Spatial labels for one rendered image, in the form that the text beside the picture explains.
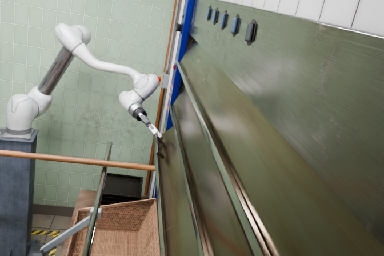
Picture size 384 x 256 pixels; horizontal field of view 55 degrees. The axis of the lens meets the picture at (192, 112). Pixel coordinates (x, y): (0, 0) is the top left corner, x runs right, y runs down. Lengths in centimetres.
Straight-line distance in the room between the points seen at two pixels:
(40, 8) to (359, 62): 275
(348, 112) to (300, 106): 14
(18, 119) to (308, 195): 223
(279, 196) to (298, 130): 13
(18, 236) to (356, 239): 273
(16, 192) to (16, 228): 29
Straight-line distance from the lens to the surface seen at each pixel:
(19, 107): 263
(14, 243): 311
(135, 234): 253
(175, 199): 158
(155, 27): 301
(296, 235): 63
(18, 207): 293
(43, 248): 181
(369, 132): 49
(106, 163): 199
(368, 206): 48
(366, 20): 54
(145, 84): 235
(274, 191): 71
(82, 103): 317
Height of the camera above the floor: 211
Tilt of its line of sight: 18 degrees down
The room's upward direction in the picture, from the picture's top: 11 degrees clockwise
